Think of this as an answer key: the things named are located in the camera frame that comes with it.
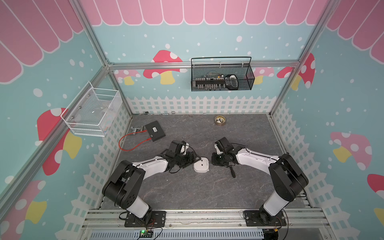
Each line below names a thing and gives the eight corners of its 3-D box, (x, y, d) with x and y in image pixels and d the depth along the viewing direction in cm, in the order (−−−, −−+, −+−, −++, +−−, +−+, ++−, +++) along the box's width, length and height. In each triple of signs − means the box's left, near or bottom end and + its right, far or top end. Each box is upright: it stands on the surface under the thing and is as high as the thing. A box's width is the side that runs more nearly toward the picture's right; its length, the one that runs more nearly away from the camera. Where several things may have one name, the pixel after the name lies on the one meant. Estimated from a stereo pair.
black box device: (153, 141, 107) (152, 139, 105) (146, 127, 115) (145, 125, 113) (165, 136, 110) (165, 134, 108) (157, 122, 118) (157, 120, 116)
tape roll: (215, 125, 116) (215, 123, 115) (214, 117, 122) (214, 115, 120) (226, 125, 116) (226, 123, 115) (224, 117, 122) (225, 115, 120)
